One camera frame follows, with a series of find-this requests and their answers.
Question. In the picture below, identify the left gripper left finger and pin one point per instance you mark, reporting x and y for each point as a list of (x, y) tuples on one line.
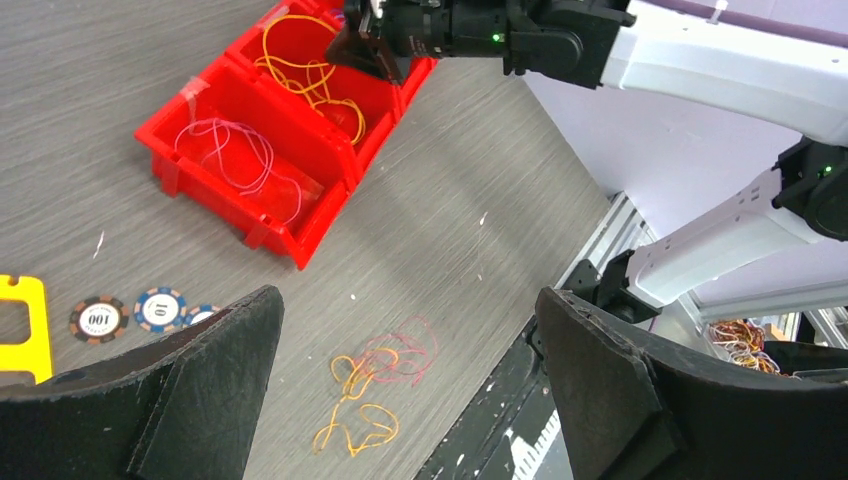
[(183, 407)]

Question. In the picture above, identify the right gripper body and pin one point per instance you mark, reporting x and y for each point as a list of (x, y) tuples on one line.
[(402, 24)]

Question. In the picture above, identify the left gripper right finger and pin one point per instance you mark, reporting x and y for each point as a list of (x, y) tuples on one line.
[(634, 405)]

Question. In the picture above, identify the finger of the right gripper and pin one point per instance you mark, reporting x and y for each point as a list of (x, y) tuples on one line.
[(369, 55)]

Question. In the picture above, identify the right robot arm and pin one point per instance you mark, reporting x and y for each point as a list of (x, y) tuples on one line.
[(667, 47)]

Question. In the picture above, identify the poker chip blue right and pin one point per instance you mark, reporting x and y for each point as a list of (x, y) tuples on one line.
[(199, 313)]

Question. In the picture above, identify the poker chip blue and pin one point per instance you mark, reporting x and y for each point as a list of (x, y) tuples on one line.
[(160, 310), (199, 313)]

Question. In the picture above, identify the poker chip blue upper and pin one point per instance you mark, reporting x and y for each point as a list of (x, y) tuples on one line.
[(160, 310)]

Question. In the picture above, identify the poker chip brown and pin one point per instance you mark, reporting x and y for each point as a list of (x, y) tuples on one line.
[(99, 319)]

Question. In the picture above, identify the red compartment bin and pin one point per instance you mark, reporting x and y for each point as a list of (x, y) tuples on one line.
[(271, 137)]

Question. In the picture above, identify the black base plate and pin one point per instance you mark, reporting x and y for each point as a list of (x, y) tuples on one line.
[(510, 424)]

